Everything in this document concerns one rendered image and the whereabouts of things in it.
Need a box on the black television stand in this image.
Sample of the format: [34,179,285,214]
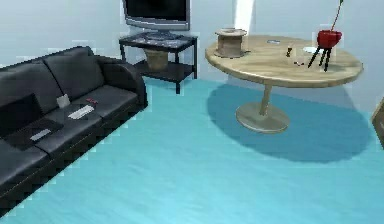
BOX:
[118,31,199,95]

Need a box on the round wooden dining table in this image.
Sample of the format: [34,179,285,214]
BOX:
[204,34,365,135]

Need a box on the red potted plant on legs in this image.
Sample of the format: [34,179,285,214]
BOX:
[307,0,345,73]

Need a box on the tan woven basket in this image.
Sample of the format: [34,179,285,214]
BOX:
[143,48,170,72]

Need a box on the grey television set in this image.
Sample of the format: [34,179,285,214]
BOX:
[122,0,192,32]

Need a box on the white remote control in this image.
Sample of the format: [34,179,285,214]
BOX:
[67,104,96,121]

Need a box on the black leather sofa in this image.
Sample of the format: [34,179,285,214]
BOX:
[0,45,149,218]

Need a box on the small grey box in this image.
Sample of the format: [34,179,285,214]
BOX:
[56,93,72,109]

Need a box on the black laptop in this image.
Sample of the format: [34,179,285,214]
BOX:
[0,92,65,152]

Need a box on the brown wooden furniture corner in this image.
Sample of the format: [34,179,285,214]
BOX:
[371,97,384,149]

